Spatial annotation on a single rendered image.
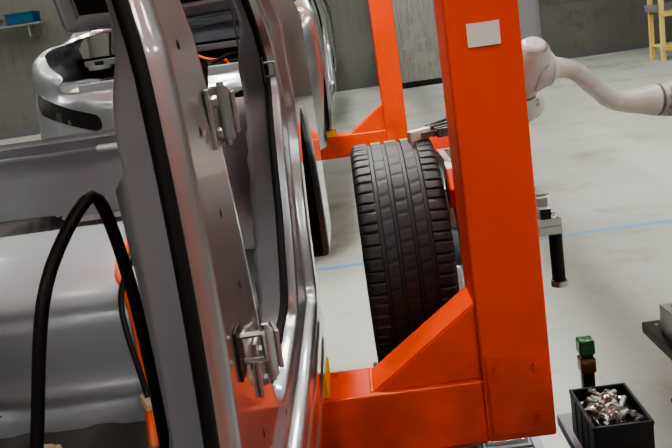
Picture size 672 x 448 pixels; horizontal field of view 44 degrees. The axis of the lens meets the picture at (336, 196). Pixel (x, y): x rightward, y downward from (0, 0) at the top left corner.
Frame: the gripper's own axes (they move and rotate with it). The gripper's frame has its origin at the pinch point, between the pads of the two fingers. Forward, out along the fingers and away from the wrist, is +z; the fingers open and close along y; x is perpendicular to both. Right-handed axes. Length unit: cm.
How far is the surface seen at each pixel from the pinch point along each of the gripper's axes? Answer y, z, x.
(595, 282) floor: 112, -158, -140
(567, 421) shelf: -50, -7, -70
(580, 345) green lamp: -49, -13, -50
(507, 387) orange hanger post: -57, 16, -47
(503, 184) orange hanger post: -53, 10, 1
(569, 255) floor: 156, -179, -145
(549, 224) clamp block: -30.3, -19.4, -24.1
